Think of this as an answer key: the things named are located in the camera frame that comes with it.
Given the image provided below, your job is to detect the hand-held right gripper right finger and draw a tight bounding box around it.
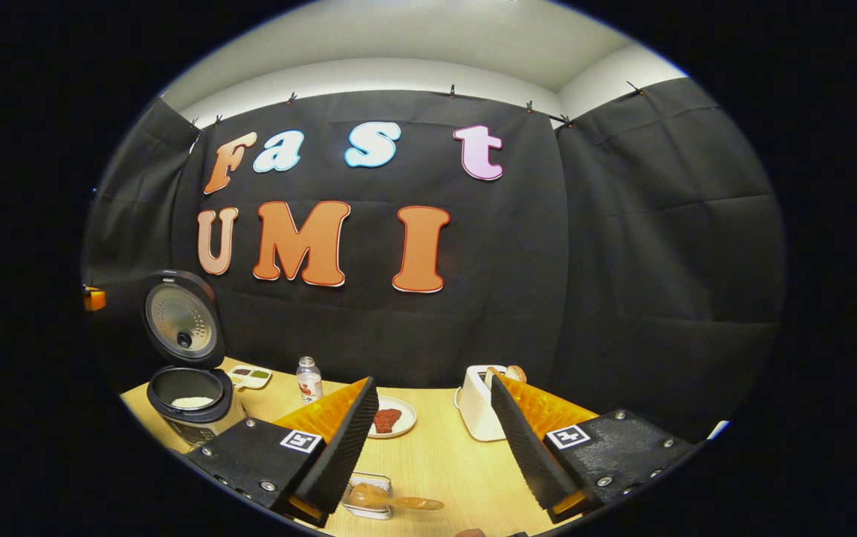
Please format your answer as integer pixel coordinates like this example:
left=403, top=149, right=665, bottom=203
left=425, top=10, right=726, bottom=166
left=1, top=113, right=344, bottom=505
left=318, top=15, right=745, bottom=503
left=489, top=374, right=700, bottom=524

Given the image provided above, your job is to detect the white toaster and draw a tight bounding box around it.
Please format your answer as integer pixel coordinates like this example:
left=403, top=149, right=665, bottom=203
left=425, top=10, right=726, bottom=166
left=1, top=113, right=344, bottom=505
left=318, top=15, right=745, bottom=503
left=454, top=365, right=507, bottom=442

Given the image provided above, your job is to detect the black and silver rice cooker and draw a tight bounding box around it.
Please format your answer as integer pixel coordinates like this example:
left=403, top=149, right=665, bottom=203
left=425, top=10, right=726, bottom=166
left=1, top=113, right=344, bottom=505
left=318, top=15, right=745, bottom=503
left=142, top=269, right=246, bottom=448

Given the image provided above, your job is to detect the clear plastic bottle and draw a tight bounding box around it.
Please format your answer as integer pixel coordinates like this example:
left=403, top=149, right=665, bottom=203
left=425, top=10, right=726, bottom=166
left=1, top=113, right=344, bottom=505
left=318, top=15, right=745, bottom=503
left=296, top=357, right=324, bottom=405

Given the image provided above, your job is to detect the white divided sauce dish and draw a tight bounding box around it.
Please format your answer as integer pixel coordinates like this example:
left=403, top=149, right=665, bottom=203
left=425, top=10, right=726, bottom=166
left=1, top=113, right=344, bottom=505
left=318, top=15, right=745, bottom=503
left=227, top=365, right=273, bottom=391

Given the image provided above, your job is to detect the wooden spoon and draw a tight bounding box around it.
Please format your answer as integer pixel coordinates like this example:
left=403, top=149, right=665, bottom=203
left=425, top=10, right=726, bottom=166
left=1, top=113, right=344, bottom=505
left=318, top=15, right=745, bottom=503
left=348, top=483, right=445, bottom=512

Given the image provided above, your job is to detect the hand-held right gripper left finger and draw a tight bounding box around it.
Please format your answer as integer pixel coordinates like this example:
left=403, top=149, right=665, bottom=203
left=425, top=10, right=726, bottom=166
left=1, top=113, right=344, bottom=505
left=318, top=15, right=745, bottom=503
left=183, top=377, right=380, bottom=529

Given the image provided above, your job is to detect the black backdrop cloth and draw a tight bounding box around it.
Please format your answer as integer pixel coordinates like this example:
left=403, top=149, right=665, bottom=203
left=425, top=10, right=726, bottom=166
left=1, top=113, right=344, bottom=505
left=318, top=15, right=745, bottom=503
left=81, top=77, right=787, bottom=441

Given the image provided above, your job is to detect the wire chopstick holder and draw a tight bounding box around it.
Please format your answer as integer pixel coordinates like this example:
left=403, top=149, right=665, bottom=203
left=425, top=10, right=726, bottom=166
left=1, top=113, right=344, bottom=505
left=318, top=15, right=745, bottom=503
left=342, top=473, right=393, bottom=521

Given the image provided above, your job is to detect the white plate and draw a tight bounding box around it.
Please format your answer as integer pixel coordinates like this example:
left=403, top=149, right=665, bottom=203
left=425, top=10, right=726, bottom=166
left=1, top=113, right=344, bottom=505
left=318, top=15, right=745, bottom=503
left=368, top=395, right=418, bottom=439

